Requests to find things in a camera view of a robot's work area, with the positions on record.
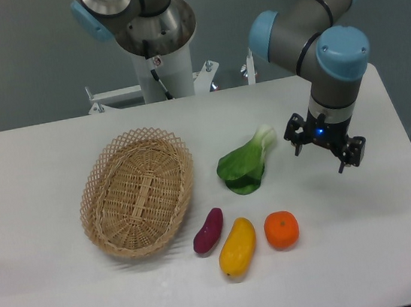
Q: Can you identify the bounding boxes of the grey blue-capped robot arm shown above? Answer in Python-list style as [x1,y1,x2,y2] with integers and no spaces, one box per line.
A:
[70,0,370,168]

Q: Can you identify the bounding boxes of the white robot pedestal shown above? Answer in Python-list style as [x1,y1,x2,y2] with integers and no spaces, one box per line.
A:
[80,33,261,115]

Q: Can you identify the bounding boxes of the orange fruit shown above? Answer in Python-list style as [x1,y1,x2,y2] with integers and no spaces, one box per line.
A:
[264,210,300,250]

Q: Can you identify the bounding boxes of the black cable on pedestal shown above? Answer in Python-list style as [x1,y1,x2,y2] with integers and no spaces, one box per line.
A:
[141,37,177,103]

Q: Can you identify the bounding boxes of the purple sweet potato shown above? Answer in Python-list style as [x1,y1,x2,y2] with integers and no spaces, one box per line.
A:
[193,207,224,255]

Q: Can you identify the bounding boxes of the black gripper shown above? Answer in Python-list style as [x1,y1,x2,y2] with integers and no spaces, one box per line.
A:
[284,107,366,173]

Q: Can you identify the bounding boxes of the woven wicker basket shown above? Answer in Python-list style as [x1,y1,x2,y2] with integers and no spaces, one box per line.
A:
[80,128,194,259]

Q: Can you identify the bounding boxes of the green bok choy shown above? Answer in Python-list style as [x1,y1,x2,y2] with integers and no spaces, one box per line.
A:
[216,125,277,195]

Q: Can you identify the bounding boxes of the yellow mango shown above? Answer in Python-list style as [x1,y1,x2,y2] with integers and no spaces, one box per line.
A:
[219,217,256,279]

